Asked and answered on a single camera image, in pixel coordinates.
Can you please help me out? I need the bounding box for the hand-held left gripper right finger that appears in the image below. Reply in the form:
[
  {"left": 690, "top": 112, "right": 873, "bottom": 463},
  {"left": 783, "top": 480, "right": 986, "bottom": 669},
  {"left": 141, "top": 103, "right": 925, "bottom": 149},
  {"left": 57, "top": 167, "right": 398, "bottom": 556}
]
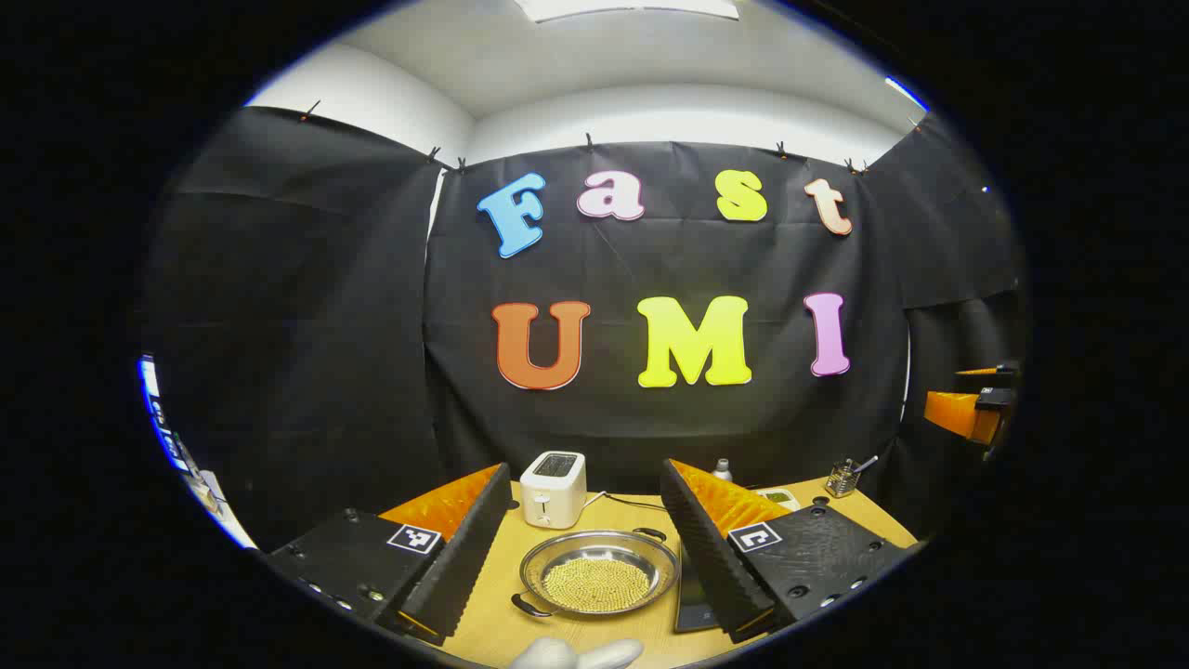
[{"left": 660, "top": 457, "right": 921, "bottom": 644}]

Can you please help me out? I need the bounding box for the black induction cooktop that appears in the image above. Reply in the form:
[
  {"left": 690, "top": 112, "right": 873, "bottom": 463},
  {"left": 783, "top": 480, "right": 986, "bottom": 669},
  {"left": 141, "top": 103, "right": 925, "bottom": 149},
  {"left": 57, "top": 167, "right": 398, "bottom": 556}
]
[{"left": 673, "top": 539, "right": 735, "bottom": 635}]

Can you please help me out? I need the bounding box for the steel pot with black handles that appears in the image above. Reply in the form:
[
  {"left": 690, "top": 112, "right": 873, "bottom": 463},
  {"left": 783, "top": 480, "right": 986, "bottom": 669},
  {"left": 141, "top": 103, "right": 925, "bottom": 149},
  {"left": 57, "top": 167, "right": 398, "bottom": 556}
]
[{"left": 510, "top": 527, "right": 680, "bottom": 620}]

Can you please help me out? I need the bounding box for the pile of pale soybeans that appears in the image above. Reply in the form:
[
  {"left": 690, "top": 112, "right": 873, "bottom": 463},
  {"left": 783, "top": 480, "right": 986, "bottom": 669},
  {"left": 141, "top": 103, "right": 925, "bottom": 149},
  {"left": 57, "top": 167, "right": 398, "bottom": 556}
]
[{"left": 542, "top": 557, "right": 652, "bottom": 613}]

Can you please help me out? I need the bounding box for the ceiling light panel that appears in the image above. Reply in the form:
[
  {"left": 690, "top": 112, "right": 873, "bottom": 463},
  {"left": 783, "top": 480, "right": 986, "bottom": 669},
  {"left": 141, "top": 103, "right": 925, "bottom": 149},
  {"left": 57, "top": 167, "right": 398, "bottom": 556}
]
[{"left": 514, "top": 0, "right": 741, "bottom": 23}]

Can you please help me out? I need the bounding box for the white toaster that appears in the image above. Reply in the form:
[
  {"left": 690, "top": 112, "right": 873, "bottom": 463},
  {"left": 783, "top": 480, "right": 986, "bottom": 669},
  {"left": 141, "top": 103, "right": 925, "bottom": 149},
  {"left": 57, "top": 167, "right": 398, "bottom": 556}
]
[{"left": 519, "top": 451, "right": 588, "bottom": 530}]

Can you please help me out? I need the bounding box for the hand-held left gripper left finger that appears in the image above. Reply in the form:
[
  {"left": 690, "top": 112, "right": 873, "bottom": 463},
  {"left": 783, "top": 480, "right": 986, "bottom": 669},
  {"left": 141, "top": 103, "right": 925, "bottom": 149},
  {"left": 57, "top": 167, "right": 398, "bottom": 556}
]
[{"left": 265, "top": 462, "right": 514, "bottom": 647}]

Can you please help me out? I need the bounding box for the pale rounded object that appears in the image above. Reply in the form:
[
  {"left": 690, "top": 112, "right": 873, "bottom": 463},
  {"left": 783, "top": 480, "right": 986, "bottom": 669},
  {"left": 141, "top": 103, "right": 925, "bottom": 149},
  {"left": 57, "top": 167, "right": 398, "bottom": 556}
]
[{"left": 508, "top": 638, "right": 645, "bottom": 669}]

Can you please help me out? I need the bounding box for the black power cable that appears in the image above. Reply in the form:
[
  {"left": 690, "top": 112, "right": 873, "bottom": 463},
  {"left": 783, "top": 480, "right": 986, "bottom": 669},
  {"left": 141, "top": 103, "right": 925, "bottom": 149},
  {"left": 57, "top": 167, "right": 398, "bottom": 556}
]
[{"left": 583, "top": 491, "right": 668, "bottom": 514}]

